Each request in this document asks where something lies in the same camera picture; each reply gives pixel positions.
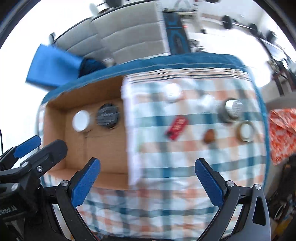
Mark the blue patterned board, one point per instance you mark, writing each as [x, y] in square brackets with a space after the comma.
[176, 32]

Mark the plaid tablecloth with blue border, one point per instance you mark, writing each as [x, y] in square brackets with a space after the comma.
[175, 166]

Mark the silver metal can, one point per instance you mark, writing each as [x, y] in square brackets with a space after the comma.
[231, 110]

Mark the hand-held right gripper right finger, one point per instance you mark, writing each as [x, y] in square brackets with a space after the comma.
[209, 184]

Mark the red card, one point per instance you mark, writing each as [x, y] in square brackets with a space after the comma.
[177, 128]

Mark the dark grey round cap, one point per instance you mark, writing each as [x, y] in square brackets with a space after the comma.
[106, 115]

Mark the white round container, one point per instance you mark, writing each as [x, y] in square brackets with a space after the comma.
[173, 92]

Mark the cardboard box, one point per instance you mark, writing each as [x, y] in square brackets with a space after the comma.
[87, 148]

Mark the small brown object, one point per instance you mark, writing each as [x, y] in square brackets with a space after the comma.
[209, 136]

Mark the tape roll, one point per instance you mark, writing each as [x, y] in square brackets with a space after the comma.
[245, 131]

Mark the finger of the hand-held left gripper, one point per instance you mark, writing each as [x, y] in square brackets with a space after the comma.
[26, 146]
[52, 154]

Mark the barbell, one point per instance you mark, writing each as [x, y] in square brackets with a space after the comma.
[239, 23]

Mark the orange patterned cloth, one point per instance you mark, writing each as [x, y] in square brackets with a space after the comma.
[282, 136]

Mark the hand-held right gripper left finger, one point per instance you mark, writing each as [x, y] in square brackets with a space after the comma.
[84, 185]

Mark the clear plastic item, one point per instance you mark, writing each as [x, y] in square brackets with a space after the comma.
[205, 99]

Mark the blue cloth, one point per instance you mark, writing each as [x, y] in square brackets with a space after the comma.
[52, 67]

